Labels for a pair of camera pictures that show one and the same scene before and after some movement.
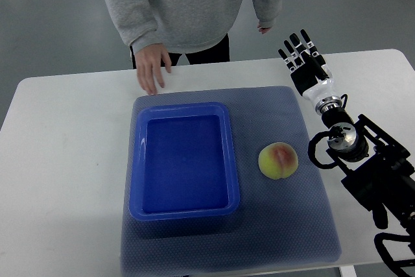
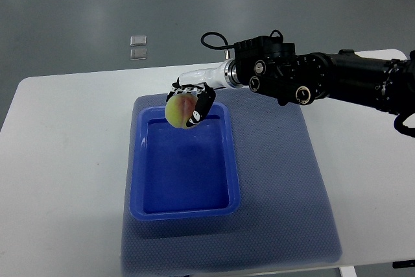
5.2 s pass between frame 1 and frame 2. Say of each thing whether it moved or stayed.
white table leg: stayed
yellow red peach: moved
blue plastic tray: stayed
